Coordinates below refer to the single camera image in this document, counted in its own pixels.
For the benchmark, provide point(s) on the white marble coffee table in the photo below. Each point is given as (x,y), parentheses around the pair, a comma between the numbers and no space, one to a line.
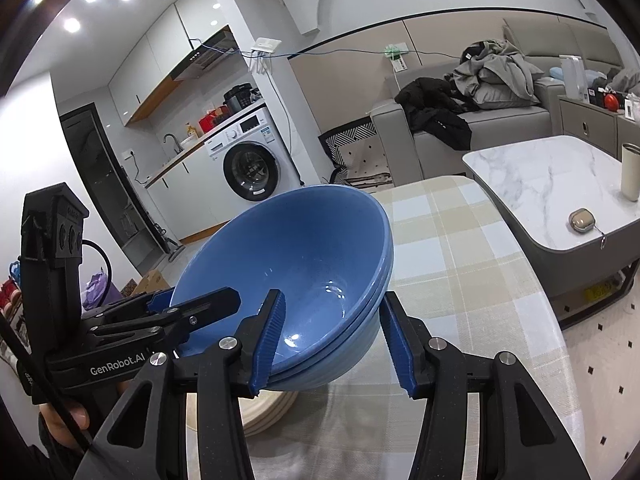
(536,185)

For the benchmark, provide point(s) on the blue bowl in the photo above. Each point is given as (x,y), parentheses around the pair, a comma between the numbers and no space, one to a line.
(343,354)
(328,248)

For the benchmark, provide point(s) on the grey sofa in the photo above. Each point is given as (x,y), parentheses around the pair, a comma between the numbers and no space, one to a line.
(440,39)

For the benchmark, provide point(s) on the beige plate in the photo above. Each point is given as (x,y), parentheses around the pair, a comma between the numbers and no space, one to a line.
(265,410)

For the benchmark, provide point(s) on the black jacket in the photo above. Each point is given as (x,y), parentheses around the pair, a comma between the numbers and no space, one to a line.
(432,106)

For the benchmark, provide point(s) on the red box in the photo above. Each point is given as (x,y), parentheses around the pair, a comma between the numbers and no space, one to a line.
(213,118)

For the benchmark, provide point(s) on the checkered tablecloth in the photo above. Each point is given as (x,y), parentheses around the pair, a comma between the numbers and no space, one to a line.
(458,268)

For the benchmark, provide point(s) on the range hood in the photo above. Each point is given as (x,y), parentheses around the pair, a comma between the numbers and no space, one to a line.
(206,56)

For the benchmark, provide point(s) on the small earbud case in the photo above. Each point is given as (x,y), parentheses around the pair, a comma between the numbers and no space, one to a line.
(581,221)

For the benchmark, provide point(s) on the white washing machine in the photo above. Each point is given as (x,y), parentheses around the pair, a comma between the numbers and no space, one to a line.
(249,163)

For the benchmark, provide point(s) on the white kitchen cabinets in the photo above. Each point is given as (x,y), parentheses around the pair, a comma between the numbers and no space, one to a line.
(191,196)

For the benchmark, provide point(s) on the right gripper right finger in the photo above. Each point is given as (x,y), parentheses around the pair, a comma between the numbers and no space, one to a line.
(519,435)

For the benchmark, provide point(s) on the shoe rack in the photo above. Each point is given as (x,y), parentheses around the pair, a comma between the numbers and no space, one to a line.
(12,302)

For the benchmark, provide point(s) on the purple bag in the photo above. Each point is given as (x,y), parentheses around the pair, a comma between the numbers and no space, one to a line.
(99,292)

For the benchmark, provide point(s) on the grey clothes pile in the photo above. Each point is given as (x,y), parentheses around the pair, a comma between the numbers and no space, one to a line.
(494,74)

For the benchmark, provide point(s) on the white wall router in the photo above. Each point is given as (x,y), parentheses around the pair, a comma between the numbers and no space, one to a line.
(265,45)

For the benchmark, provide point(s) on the black rice cooker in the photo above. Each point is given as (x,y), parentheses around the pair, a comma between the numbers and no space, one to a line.
(238,98)

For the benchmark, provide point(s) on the cardboard box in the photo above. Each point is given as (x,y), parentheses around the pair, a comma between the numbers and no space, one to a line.
(153,281)

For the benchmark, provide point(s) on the black patterned rug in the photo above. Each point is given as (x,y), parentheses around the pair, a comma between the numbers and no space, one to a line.
(357,154)

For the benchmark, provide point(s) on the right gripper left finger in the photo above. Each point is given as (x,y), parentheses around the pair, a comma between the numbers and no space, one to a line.
(144,436)

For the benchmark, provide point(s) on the beige tumbler cup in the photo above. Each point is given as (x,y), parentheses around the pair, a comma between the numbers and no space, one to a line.
(630,176)

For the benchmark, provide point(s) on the left hand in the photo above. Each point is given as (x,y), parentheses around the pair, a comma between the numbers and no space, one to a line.
(56,425)

